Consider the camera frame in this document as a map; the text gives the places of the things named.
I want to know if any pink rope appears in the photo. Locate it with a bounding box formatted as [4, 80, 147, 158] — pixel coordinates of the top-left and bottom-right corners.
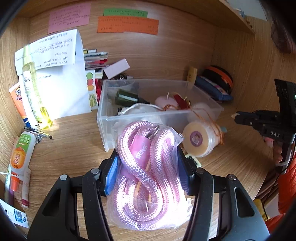
[106, 120, 195, 232]

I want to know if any red pouch with gold tassel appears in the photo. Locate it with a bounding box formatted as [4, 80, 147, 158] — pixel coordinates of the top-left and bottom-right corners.
[173, 93, 191, 109]

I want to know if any orange sticky note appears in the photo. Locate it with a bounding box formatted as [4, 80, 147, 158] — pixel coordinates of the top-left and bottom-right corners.
[97, 16, 159, 35]

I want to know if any clear plastic storage bin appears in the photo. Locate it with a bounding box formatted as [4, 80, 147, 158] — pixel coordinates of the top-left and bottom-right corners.
[97, 79, 224, 152]

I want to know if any small domino tile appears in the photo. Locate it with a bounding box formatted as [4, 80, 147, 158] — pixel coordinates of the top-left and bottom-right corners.
[186, 154, 202, 168]

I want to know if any yellow liquid bottle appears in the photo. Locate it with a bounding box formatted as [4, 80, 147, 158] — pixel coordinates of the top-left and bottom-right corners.
[22, 45, 53, 130]

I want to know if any stack of books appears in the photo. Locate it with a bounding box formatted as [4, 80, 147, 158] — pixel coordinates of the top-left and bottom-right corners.
[83, 49, 108, 79]

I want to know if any white drawstring pouch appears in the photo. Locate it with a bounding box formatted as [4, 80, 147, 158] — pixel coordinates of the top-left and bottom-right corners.
[117, 103, 163, 115]

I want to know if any black orange round case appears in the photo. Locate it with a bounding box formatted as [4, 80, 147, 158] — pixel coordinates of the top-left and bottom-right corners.
[201, 65, 234, 94]

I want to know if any small white box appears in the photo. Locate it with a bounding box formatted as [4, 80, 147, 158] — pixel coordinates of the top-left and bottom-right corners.
[104, 58, 130, 79]

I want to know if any fruit sticker sheet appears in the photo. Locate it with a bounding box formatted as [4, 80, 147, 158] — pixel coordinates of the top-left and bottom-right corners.
[86, 70, 98, 110]

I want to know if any bowl of trinkets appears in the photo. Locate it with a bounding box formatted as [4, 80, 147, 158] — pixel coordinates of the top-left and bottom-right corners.
[114, 73, 133, 80]

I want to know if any blue pencil case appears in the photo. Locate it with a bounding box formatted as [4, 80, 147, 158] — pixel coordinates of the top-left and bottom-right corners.
[195, 76, 233, 101]

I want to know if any beige tape roll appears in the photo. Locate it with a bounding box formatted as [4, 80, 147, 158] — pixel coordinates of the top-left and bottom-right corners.
[183, 121, 223, 157]

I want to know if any person's right hand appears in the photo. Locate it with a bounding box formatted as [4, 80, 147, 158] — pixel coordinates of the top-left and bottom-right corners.
[263, 137, 282, 164]

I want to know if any yellow tube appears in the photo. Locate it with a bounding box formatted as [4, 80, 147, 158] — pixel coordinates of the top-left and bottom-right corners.
[187, 66, 198, 84]

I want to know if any green sticky note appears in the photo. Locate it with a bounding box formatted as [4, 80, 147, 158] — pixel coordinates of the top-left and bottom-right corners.
[103, 8, 148, 18]

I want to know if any pink sticky note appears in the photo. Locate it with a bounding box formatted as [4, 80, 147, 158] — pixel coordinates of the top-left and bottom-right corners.
[48, 3, 91, 34]

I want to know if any dark green bottle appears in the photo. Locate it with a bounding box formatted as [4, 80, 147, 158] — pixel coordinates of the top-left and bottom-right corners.
[114, 89, 150, 107]

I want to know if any white paper sheet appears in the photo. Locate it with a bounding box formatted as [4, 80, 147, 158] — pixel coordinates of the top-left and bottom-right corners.
[29, 29, 91, 120]

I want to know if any white orange lotion bottle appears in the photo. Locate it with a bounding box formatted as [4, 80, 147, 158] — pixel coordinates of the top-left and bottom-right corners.
[10, 132, 36, 180]

